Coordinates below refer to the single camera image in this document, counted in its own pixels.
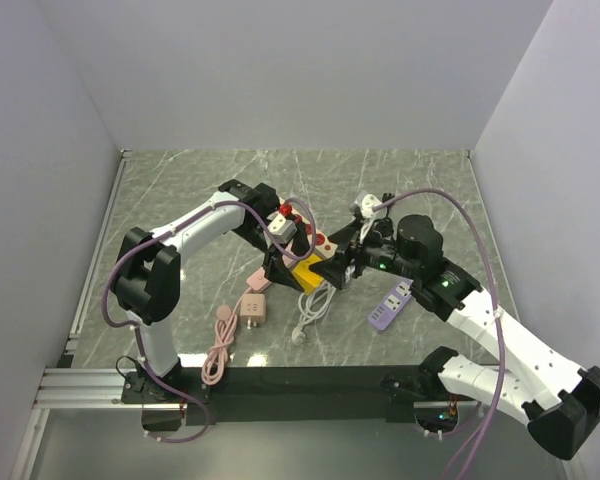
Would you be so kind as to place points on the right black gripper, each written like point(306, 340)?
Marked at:
point(333, 269)

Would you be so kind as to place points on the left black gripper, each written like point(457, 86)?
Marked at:
point(276, 272)

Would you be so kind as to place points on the yellow cube socket adapter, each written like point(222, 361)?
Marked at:
point(308, 280)

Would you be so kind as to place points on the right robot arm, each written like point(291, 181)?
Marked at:
point(556, 399)

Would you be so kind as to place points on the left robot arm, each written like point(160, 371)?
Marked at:
point(146, 278)

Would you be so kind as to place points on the beige red power strip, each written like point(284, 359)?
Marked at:
point(323, 248)

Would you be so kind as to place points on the pink cube adapter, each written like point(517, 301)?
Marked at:
point(252, 310)

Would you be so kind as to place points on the purple power strip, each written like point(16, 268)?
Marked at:
point(391, 305)

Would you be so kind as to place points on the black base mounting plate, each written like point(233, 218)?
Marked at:
point(258, 394)

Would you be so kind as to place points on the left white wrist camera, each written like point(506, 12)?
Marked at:
point(283, 224)

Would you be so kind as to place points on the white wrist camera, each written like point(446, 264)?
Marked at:
point(283, 224)
point(364, 206)

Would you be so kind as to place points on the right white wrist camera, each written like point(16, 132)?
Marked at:
point(364, 206)

